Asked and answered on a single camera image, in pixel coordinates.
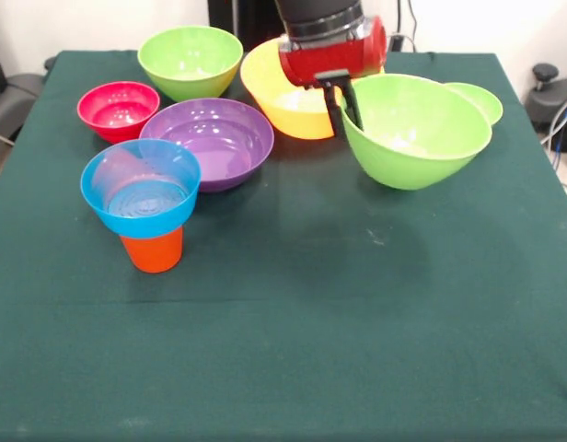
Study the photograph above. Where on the grey chair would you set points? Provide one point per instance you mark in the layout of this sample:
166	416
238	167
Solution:
9	106

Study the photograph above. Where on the purple bowl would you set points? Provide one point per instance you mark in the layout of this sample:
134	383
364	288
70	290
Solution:
219	147

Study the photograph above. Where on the large yellow bowl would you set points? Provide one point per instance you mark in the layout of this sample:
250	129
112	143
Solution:
274	101

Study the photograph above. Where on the small black armrest pad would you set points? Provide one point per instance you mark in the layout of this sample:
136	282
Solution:
50	63

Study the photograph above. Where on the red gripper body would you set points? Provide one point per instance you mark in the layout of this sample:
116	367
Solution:
329	60

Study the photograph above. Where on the pink bowl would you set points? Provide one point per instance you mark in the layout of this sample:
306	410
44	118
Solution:
118	129

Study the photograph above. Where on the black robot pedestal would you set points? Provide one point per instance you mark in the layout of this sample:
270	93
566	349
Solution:
246	18

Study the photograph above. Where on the small green bowl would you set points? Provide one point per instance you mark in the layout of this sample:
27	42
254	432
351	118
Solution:
486	103

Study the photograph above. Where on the black power plug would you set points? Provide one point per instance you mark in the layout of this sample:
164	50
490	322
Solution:
396	43

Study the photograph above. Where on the dark green tablecloth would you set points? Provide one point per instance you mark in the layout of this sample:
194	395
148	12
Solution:
283	345

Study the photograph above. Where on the orange cup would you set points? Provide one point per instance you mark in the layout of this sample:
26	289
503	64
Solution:
154	255

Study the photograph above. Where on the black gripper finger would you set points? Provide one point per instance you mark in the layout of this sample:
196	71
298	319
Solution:
355	110
335	115

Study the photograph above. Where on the blue bowl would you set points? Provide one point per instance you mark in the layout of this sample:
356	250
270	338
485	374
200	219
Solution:
145	224

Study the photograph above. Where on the black knobbed stand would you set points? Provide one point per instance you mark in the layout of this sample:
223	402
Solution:
546	73

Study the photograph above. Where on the large light green bowl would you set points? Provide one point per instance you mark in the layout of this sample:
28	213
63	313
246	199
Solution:
403	170
187	55

